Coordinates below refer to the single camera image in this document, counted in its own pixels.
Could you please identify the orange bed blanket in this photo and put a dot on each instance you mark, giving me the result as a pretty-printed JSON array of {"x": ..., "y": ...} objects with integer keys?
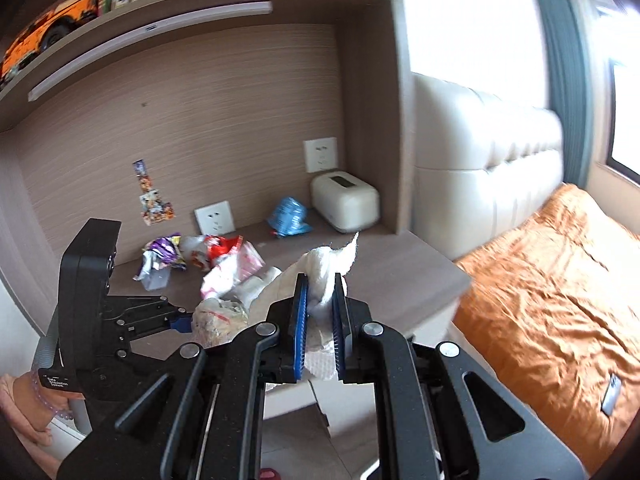
[{"x": 540, "y": 310}]

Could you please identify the white light bar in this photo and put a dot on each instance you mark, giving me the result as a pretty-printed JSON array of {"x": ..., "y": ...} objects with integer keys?
[{"x": 150, "y": 28}]

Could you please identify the colourful cartoon wall stickers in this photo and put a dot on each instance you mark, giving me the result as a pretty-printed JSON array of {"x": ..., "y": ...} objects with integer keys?
[{"x": 155, "y": 205}]

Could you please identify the smartphone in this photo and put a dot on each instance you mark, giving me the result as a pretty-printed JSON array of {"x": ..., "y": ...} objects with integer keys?
[{"x": 611, "y": 395}]

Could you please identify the red snack wrapper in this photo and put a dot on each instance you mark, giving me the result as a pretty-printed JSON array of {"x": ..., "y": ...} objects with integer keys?
[{"x": 220, "y": 247}]

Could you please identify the blue plastic bag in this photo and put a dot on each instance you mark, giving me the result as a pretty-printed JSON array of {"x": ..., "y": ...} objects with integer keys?
[{"x": 290, "y": 215}]

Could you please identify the grey-blue curtain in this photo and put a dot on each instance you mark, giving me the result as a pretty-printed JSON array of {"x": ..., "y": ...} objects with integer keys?
[{"x": 560, "y": 60}]

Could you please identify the white tissue paper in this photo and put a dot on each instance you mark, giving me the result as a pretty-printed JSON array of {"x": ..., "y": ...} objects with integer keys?
[{"x": 320, "y": 270}]

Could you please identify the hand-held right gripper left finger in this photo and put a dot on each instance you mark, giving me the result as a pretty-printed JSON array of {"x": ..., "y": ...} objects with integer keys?
[{"x": 301, "y": 330}]

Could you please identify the orange toy car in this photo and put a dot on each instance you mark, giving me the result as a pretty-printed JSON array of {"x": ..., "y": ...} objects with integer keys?
[{"x": 45, "y": 30}]

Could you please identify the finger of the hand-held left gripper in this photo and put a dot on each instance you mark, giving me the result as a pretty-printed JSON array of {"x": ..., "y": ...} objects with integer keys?
[
  {"x": 150, "y": 332},
  {"x": 152, "y": 307}
]

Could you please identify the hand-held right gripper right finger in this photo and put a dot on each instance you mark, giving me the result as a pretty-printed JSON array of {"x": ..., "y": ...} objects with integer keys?
[{"x": 340, "y": 332}]

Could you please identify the purple snack wrapper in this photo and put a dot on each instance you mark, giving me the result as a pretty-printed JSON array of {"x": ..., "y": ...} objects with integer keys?
[{"x": 160, "y": 255}]

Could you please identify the dark-framed window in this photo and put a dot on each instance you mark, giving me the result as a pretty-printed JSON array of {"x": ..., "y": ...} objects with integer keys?
[{"x": 625, "y": 110}]

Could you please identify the pink and white plastic bag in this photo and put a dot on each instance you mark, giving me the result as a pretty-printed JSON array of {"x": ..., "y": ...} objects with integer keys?
[{"x": 235, "y": 265}]

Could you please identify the wooden shelf unit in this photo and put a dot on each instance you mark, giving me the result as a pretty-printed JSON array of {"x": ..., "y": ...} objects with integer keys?
[{"x": 370, "y": 85}]

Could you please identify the white wall socket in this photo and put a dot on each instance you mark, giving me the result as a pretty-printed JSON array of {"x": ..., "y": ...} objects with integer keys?
[
  {"x": 321, "y": 154},
  {"x": 215, "y": 217}
]

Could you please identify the person's left forearm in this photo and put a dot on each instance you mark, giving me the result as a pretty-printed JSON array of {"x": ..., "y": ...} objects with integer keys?
[{"x": 22, "y": 396}]

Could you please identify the cream tissue box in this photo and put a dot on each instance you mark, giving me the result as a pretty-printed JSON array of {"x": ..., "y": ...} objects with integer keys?
[{"x": 345, "y": 202}]

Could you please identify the cream padded headboard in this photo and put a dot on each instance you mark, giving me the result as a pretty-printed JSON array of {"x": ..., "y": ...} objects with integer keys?
[{"x": 480, "y": 170}]

